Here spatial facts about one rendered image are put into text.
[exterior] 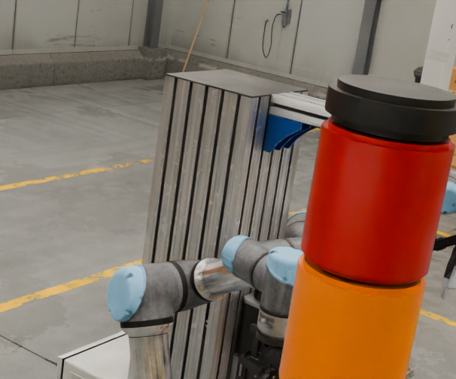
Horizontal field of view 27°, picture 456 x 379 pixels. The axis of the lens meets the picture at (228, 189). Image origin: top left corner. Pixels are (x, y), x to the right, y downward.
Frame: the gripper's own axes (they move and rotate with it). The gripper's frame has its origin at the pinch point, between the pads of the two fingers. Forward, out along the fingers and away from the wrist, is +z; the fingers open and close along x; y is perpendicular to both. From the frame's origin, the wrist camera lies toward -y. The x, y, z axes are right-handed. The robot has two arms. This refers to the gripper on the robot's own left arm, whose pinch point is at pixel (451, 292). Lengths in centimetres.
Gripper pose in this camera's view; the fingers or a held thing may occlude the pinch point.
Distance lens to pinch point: 262.3
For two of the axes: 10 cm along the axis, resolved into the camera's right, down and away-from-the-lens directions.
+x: 5.7, -1.5, 8.1
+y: 8.1, 2.7, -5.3
